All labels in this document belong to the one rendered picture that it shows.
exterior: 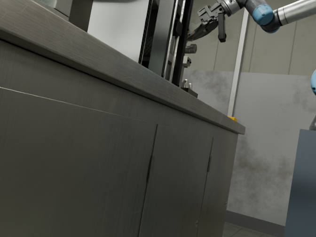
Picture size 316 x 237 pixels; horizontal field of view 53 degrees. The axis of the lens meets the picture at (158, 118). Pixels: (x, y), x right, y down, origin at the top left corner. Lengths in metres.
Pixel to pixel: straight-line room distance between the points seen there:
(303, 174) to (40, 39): 1.07
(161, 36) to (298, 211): 0.78
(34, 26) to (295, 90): 3.20
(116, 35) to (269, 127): 2.47
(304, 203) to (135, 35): 0.84
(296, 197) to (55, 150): 0.99
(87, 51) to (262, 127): 3.09
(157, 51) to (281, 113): 2.53
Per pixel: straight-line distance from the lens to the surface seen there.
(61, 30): 0.36
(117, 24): 1.19
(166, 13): 1.02
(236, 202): 3.48
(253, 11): 1.38
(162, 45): 0.99
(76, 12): 1.35
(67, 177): 0.44
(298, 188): 1.26
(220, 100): 3.56
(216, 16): 1.44
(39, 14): 0.34
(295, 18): 1.48
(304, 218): 1.27
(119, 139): 0.53
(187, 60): 1.36
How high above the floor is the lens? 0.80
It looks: 3 degrees up
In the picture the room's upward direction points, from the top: 10 degrees clockwise
